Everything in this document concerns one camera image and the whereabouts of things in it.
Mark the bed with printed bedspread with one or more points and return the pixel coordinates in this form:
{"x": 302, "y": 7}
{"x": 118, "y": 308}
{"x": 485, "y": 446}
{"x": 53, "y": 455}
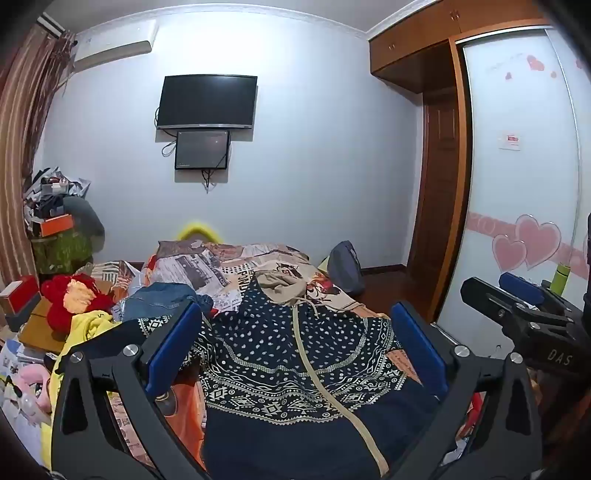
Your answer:
{"x": 221, "y": 263}

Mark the white air conditioner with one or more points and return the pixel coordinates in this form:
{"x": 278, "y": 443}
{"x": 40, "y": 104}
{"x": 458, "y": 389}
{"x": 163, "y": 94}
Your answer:
{"x": 115, "y": 44}

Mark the large black wall television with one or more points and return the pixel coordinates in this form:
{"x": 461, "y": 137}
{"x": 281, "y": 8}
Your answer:
{"x": 207, "y": 101}

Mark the large pink heart sticker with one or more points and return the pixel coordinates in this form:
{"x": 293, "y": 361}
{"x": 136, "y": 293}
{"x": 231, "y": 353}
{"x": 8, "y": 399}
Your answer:
{"x": 540, "y": 240}

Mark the small black wall monitor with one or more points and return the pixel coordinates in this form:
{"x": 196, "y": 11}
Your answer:
{"x": 202, "y": 150}

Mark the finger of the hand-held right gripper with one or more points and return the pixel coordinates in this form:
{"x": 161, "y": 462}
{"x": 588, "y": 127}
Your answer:
{"x": 521, "y": 286}
{"x": 489, "y": 297}

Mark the green bottle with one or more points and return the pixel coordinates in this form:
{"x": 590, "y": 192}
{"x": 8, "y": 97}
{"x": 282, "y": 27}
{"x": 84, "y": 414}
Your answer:
{"x": 560, "y": 277}

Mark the orange box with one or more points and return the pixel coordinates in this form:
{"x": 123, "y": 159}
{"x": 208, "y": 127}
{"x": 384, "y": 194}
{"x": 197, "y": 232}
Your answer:
{"x": 56, "y": 225}

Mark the brown striped curtain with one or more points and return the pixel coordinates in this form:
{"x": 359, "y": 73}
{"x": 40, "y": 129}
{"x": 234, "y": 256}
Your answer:
{"x": 21, "y": 138}

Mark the blue jeans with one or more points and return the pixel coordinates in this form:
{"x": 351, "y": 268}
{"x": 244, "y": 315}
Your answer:
{"x": 157, "y": 300}

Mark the green patterned bag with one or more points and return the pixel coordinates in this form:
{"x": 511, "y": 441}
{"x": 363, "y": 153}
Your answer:
{"x": 60, "y": 251}

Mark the brown wooden door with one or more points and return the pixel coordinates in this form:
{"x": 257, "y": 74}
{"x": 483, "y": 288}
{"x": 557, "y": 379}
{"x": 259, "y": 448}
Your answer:
{"x": 438, "y": 207}

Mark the white label sticker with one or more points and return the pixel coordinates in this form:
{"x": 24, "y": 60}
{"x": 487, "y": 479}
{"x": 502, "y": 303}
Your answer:
{"x": 511, "y": 140}

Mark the red box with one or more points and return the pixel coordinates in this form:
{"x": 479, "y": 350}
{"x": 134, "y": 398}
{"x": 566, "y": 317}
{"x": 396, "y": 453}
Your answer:
{"x": 18, "y": 295}

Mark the small pink heart sticker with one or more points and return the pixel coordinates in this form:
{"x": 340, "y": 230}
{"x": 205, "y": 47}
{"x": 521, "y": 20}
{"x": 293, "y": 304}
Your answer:
{"x": 508, "y": 254}

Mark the pink plush toy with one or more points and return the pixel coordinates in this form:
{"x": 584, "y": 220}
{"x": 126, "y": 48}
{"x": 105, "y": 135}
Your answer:
{"x": 30, "y": 383}

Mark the wooden overhead cabinet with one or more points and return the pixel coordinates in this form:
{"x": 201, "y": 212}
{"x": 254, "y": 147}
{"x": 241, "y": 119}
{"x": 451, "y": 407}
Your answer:
{"x": 415, "y": 50}

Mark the grey blue backpack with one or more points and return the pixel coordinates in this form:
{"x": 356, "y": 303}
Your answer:
{"x": 346, "y": 267}

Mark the red plush cloth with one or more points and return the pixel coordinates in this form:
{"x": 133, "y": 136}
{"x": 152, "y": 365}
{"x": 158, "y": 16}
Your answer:
{"x": 60, "y": 295}

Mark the brown cardboard box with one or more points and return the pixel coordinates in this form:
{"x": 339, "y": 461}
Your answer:
{"x": 39, "y": 327}

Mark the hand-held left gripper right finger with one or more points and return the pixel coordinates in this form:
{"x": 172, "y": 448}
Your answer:
{"x": 418, "y": 341}

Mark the yellow cloth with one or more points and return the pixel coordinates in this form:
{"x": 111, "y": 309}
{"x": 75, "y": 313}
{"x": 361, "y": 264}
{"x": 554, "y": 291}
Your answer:
{"x": 94, "y": 325}

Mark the pile of clutter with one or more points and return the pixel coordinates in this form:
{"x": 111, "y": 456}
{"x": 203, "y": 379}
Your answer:
{"x": 51, "y": 189}

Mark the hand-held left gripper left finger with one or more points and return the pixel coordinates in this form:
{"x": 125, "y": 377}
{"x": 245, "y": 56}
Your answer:
{"x": 175, "y": 341}

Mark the yellow plastic object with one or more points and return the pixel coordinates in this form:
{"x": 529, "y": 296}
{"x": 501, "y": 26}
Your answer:
{"x": 196, "y": 230}

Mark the navy patterned hooded jacket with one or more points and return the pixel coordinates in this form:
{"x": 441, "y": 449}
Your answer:
{"x": 277, "y": 350}

